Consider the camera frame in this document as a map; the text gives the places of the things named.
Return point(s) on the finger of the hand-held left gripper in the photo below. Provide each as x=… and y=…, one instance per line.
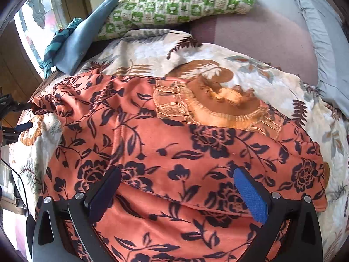
x=24, y=126
x=19, y=105

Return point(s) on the cream leaf print blanket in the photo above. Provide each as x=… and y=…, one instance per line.
x=152, y=51

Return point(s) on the light blue pillow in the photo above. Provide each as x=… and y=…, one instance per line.
x=321, y=46

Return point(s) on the orange floral print garment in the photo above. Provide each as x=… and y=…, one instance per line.
x=163, y=147

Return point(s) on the green checked pillow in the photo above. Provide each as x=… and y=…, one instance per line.
x=177, y=2

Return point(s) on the blue folded cloth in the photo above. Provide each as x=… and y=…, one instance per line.
x=81, y=38

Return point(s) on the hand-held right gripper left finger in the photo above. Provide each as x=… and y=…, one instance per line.
x=105, y=193

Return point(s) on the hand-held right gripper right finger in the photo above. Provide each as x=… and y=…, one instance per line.
x=250, y=193

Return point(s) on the teal plaid cloth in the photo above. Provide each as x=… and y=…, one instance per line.
x=54, y=46

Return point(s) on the brown embroidered cloth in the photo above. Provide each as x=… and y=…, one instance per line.
x=207, y=101

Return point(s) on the mauve bed sheet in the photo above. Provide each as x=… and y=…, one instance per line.
x=259, y=32

